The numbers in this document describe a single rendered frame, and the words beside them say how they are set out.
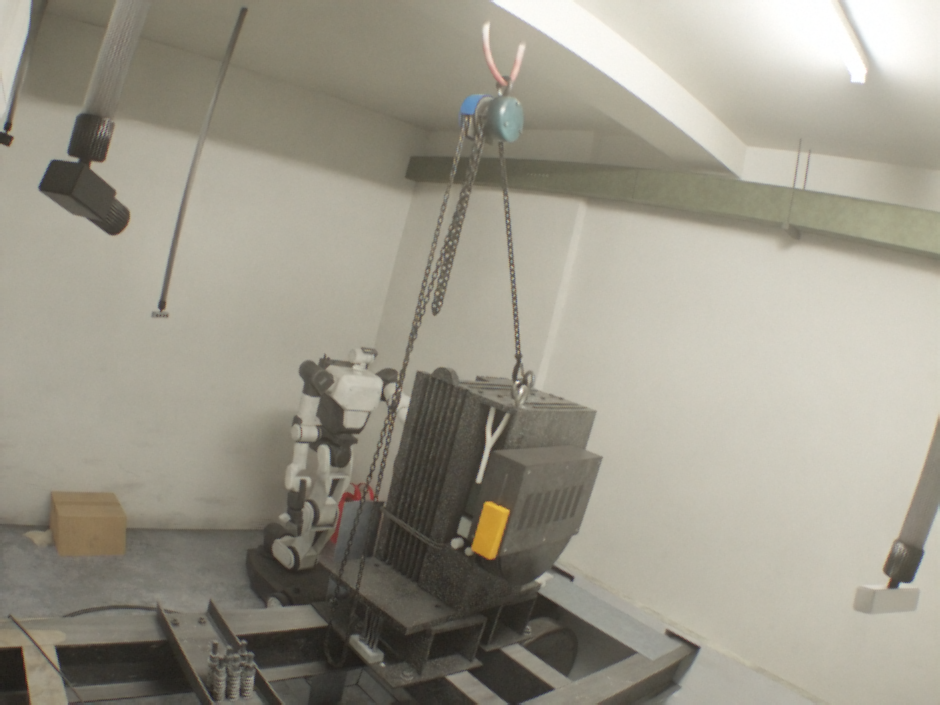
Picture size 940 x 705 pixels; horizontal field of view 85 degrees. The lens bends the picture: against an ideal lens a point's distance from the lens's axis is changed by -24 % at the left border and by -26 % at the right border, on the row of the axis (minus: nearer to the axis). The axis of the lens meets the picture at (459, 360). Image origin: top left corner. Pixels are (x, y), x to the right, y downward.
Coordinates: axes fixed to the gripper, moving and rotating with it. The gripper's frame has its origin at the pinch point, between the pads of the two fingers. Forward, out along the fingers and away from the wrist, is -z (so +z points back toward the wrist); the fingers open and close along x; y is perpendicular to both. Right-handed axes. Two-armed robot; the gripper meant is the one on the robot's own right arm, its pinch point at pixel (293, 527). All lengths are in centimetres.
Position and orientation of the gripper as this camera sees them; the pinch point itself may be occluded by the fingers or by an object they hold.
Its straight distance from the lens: 326.7
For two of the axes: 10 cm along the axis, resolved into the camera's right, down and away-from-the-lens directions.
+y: 7.1, 0.9, 7.0
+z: 1.5, -9.9, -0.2
